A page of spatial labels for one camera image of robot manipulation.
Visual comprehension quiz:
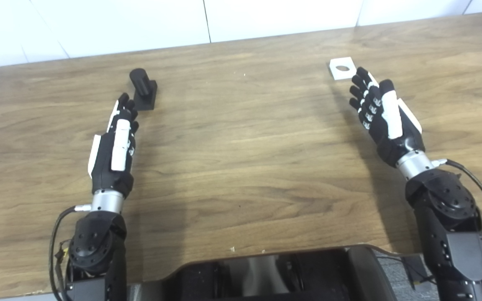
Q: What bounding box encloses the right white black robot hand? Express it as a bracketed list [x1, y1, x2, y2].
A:
[349, 66, 426, 168]

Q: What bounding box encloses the thin wire with yellow plug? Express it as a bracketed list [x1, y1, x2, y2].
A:
[55, 239, 74, 293]

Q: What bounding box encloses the black robot torso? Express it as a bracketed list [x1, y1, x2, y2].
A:
[141, 247, 396, 301]

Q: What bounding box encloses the thick black right wrist cable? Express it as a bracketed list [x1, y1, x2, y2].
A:
[431, 158, 482, 245]

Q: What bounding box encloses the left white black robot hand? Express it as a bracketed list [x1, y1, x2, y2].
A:
[87, 93, 140, 198]

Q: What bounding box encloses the white square piece with hole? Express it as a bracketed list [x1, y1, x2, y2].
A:
[329, 57, 356, 80]

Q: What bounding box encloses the black peg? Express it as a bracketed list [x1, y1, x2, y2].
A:
[129, 68, 158, 111]

